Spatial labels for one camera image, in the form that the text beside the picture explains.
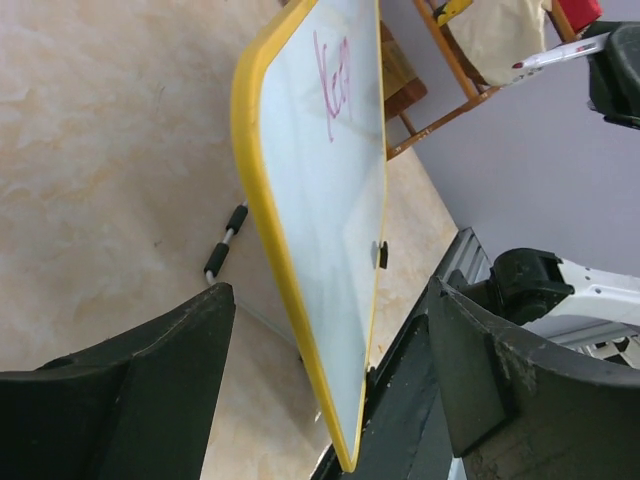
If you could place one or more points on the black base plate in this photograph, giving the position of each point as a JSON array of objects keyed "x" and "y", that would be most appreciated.
[{"x": 404, "y": 434}]

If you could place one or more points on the black whiteboard clip lower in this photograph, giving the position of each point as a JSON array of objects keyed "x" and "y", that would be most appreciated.
[{"x": 380, "y": 254}]

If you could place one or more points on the purple-capped whiteboard marker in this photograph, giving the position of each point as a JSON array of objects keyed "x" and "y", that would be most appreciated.
[{"x": 565, "y": 52}]

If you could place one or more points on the orange wooden rack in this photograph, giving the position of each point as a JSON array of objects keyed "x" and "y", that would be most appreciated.
[{"x": 443, "y": 112}]

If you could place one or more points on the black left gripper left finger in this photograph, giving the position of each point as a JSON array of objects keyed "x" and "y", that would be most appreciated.
[{"x": 139, "y": 405}]

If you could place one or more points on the wire whiteboard stand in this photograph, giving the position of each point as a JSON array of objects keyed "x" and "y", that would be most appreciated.
[{"x": 239, "y": 259}]

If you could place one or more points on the crumpled beige cloth front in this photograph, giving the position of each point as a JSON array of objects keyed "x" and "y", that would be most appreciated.
[{"x": 496, "y": 34}]

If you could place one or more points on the yellow-framed whiteboard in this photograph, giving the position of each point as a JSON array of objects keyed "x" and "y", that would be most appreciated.
[{"x": 309, "y": 141}]

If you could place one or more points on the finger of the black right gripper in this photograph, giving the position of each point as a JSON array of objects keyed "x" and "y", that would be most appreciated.
[{"x": 614, "y": 73}]

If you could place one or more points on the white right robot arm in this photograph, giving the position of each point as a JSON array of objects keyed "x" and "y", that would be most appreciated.
[{"x": 527, "y": 284}]

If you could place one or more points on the red white box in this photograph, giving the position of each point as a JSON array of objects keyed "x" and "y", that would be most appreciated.
[{"x": 581, "y": 13}]

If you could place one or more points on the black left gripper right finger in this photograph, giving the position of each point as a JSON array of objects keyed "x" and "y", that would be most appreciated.
[{"x": 518, "y": 406}]

